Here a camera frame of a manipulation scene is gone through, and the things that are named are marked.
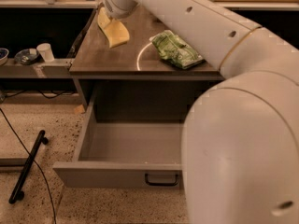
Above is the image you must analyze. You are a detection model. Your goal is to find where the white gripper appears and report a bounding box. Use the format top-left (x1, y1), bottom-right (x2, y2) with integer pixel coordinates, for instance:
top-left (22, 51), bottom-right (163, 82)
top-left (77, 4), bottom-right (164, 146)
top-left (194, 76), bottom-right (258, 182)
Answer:
top-left (103, 0), bottom-right (137, 20)

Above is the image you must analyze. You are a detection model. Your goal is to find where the yellow sponge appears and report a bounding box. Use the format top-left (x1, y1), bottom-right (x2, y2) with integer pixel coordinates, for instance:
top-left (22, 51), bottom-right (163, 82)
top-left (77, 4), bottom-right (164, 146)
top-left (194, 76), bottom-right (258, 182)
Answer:
top-left (97, 7), bottom-right (130, 49)

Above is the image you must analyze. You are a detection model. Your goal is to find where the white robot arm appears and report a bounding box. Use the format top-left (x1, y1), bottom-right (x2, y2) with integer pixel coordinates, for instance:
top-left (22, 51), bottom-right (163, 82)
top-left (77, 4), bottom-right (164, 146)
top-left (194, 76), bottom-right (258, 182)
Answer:
top-left (104, 0), bottom-right (299, 224)

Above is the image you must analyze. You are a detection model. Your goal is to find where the grey cabinet counter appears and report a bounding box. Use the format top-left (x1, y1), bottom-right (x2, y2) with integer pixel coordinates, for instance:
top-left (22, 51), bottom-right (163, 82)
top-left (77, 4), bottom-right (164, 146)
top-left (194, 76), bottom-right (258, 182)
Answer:
top-left (68, 1), bottom-right (225, 110)

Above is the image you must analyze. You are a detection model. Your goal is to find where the grey open drawer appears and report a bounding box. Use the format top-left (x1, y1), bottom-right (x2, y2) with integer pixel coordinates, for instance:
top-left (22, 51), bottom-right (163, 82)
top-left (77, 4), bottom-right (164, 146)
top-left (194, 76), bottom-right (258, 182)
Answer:
top-left (52, 80), bottom-right (188, 190)

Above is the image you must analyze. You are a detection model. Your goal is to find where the green chip bag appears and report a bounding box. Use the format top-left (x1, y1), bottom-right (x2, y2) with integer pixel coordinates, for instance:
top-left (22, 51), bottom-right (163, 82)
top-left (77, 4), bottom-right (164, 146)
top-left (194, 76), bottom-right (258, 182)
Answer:
top-left (149, 30), bottom-right (204, 70)

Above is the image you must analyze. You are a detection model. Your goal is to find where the white paper cup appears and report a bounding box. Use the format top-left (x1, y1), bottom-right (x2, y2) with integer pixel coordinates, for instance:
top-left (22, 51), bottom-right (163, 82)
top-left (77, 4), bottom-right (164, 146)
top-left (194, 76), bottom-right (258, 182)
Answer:
top-left (36, 43), bottom-right (54, 63)

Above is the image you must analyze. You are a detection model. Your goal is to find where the grey side shelf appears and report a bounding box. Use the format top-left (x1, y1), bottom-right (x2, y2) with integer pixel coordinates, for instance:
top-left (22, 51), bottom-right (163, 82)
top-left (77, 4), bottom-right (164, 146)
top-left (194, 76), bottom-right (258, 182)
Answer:
top-left (0, 59), bottom-right (73, 78)

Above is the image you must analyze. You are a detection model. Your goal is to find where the dark blue bowl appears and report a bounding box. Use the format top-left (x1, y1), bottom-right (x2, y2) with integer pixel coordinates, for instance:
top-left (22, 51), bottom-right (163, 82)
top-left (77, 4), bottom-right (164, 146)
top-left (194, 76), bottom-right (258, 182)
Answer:
top-left (14, 49), bottom-right (39, 65)

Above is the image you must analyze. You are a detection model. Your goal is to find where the blue rimmed bowl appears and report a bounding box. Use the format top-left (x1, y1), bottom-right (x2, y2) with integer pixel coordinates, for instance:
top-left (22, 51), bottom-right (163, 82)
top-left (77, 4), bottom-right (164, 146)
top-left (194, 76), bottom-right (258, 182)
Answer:
top-left (0, 48), bottom-right (9, 65)

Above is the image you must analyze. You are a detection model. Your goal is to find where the black bar with wheels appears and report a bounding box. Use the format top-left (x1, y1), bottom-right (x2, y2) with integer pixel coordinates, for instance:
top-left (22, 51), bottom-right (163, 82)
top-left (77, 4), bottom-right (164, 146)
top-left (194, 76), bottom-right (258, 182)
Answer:
top-left (8, 130), bottom-right (49, 204)

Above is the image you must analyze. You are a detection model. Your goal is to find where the black floor cable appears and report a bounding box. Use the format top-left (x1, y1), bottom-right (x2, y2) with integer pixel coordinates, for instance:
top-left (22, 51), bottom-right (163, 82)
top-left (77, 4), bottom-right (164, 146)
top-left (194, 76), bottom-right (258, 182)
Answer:
top-left (0, 107), bottom-right (58, 224)

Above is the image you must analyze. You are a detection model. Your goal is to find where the black drawer handle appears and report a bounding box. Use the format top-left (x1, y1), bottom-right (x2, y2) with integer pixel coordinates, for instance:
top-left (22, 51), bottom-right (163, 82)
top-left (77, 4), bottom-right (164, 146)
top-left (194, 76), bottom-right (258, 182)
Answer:
top-left (144, 174), bottom-right (179, 187)

